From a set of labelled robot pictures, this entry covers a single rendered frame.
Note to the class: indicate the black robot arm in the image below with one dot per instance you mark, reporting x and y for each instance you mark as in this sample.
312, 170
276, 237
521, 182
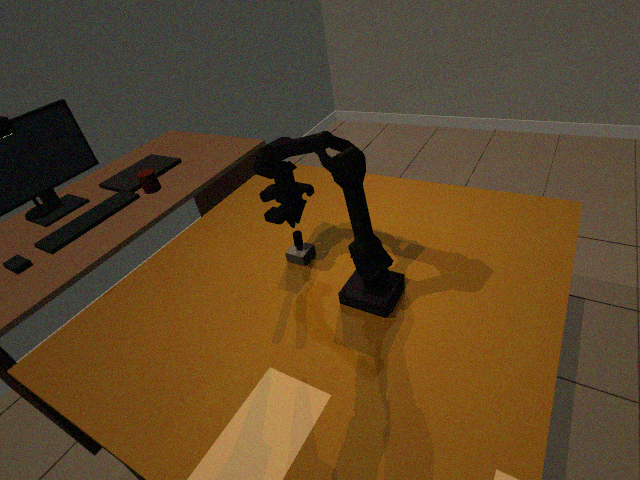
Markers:
348, 169

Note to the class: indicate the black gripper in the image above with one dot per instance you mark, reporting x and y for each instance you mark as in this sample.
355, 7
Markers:
292, 204

